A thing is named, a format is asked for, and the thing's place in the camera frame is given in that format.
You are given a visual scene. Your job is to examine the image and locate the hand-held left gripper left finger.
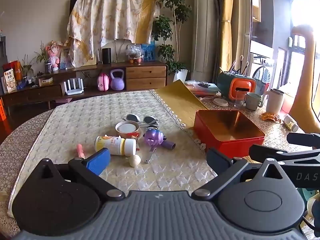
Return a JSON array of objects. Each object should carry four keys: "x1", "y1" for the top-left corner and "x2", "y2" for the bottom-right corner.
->
[{"x1": 37, "y1": 147, "x2": 125, "y2": 202}]

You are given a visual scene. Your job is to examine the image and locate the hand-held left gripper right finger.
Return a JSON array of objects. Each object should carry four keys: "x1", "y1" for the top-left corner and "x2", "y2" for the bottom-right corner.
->
[{"x1": 191, "y1": 148, "x2": 298, "y2": 202}]

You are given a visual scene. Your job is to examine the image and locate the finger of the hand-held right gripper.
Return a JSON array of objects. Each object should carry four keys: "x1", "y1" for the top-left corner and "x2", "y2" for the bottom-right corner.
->
[
  {"x1": 287, "y1": 132, "x2": 320, "y2": 146},
  {"x1": 249, "y1": 144, "x2": 320, "y2": 166}
]

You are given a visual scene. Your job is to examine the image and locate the red metal tin box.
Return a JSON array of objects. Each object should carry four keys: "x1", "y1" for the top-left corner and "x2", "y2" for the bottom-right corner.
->
[{"x1": 194, "y1": 109, "x2": 265, "y2": 157}]

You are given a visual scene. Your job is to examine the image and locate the white yellow plastic bottle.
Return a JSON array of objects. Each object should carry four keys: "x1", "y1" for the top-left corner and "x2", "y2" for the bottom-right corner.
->
[{"x1": 94, "y1": 135, "x2": 137, "y2": 156}]

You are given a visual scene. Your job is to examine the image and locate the metal nail clipper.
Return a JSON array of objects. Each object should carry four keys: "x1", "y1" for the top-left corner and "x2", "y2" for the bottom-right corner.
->
[{"x1": 144, "y1": 147, "x2": 157, "y2": 164}]

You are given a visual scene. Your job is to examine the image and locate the purple plastic toy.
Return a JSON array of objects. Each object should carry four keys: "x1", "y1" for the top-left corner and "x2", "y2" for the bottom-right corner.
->
[{"x1": 144, "y1": 127, "x2": 175, "y2": 151}]

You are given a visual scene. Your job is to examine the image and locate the small lying glass bottle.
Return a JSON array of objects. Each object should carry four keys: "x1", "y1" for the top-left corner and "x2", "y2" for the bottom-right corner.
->
[{"x1": 282, "y1": 114, "x2": 299, "y2": 132}]

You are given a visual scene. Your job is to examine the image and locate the gold floral tablecloth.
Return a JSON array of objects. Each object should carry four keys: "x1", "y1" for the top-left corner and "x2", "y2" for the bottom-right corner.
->
[{"x1": 0, "y1": 90, "x2": 313, "y2": 240}]

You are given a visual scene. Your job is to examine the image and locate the orange snack packet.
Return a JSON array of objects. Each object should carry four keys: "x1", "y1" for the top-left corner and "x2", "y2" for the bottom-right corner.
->
[{"x1": 260, "y1": 112, "x2": 282, "y2": 123}]

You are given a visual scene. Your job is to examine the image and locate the white kettle jug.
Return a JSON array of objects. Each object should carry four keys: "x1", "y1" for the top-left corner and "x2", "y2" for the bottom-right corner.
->
[{"x1": 262, "y1": 88, "x2": 285, "y2": 115}]

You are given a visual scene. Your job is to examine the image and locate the green mug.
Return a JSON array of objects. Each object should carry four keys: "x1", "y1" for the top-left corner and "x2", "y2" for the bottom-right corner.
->
[{"x1": 245, "y1": 92, "x2": 264, "y2": 111}]

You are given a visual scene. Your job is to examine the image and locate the clear drinking glass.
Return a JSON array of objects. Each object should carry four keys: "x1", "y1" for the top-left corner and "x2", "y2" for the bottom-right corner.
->
[{"x1": 234, "y1": 90, "x2": 247, "y2": 108}]

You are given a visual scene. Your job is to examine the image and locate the yellow curved chair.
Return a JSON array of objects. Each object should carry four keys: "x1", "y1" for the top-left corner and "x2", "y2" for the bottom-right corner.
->
[{"x1": 289, "y1": 25, "x2": 320, "y2": 128}]

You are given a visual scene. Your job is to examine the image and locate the stack of colourful books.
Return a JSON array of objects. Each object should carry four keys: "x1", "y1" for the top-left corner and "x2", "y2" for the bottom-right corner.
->
[{"x1": 185, "y1": 80, "x2": 222, "y2": 98}]

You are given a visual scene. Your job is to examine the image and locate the orange green tissue box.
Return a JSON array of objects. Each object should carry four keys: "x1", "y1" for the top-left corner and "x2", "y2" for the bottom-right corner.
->
[{"x1": 216, "y1": 71, "x2": 257, "y2": 100}]

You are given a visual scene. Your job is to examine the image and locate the yellow table mat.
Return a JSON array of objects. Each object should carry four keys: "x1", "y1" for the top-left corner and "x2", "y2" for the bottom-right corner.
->
[{"x1": 155, "y1": 79, "x2": 209, "y2": 128}]

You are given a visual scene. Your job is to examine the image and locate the white washing machine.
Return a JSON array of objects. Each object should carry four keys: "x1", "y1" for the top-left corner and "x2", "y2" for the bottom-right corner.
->
[{"x1": 250, "y1": 62, "x2": 273, "y2": 88}]

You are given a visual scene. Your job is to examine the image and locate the white router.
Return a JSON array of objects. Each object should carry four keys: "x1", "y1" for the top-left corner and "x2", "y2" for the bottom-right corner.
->
[{"x1": 63, "y1": 78, "x2": 85, "y2": 96}]

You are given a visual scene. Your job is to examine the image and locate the clear bag with dark item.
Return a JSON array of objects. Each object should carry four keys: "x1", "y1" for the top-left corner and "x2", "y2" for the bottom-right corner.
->
[{"x1": 186, "y1": 80, "x2": 213, "y2": 90}]

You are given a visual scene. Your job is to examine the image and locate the pink toy case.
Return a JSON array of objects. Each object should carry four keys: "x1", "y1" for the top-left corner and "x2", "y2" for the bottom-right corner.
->
[{"x1": 97, "y1": 72, "x2": 110, "y2": 91}]

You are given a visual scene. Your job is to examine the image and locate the glass sliding door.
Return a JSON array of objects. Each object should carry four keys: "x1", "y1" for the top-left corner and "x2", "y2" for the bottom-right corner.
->
[{"x1": 250, "y1": 0, "x2": 320, "y2": 100}]

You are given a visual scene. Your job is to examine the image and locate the purple kettlebell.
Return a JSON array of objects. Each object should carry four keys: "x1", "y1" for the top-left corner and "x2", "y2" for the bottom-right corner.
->
[{"x1": 110, "y1": 69, "x2": 125, "y2": 91}]

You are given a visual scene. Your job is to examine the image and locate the small cardboard box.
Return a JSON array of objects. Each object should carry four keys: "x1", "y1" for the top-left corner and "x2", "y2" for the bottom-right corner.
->
[{"x1": 38, "y1": 76, "x2": 54, "y2": 87}]

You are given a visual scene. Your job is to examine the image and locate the wooden television cabinet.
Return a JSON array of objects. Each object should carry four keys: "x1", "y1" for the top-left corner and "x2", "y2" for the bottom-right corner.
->
[{"x1": 0, "y1": 61, "x2": 168, "y2": 110}]

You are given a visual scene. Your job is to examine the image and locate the black cylinder speaker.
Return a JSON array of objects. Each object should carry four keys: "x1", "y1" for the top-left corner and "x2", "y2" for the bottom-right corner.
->
[{"x1": 101, "y1": 47, "x2": 112, "y2": 65}]

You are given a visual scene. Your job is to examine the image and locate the clear plastic bag of fruit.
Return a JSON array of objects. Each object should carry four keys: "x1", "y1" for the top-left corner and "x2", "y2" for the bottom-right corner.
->
[{"x1": 126, "y1": 44, "x2": 145, "y2": 64}]

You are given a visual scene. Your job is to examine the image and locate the white rounded appliance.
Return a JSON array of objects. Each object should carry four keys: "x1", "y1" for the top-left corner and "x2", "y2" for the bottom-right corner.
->
[{"x1": 110, "y1": 39, "x2": 133, "y2": 63}]

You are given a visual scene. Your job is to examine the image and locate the pink doll bouquet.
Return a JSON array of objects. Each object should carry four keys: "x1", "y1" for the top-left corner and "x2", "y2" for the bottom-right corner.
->
[{"x1": 47, "y1": 40, "x2": 64, "y2": 70}]

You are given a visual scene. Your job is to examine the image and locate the small potted plant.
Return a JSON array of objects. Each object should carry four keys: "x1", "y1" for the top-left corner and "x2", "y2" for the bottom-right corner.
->
[{"x1": 35, "y1": 42, "x2": 53, "y2": 74}]

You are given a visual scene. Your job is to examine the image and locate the printed cereal box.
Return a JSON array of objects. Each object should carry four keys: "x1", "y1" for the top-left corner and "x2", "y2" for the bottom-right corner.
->
[{"x1": 3, "y1": 69, "x2": 17, "y2": 93}]

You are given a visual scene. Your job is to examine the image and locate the blue printed box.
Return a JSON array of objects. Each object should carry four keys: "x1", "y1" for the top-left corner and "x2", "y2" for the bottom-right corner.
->
[{"x1": 141, "y1": 44, "x2": 156, "y2": 62}]

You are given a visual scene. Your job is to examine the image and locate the orange gift box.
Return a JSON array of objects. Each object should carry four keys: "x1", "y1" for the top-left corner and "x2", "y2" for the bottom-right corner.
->
[{"x1": 2, "y1": 60, "x2": 22, "y2": 80}]

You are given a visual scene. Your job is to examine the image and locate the yellow curtain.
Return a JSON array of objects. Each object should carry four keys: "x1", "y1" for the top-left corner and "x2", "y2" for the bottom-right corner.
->
[{"x1": 219, "y1": 0, "x2": 252, "y2": 73}]

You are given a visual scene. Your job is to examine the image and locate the white standing air conditioner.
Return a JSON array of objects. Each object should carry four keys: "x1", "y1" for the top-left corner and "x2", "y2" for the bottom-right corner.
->
[{"x1": 191, "y1": 0, "x2": 221, "y2": 82}]

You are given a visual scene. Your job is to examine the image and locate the floral draped cloth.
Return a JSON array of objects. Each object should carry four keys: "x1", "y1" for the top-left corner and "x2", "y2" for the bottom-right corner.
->
[{"x1": 67, "y1": 0, "x2": 163, "y2": 63}]

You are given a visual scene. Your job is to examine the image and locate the potted green tree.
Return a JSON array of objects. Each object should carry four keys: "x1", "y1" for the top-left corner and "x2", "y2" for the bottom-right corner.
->
[{"x1": 151, "y1": 0, "x2": 192, "y2": 83}]

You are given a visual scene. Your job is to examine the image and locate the photo frame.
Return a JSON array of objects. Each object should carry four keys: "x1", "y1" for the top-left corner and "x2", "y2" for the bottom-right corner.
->
[{"x1": 60, "y1": 46, "x2": 72, "y2": 69}]

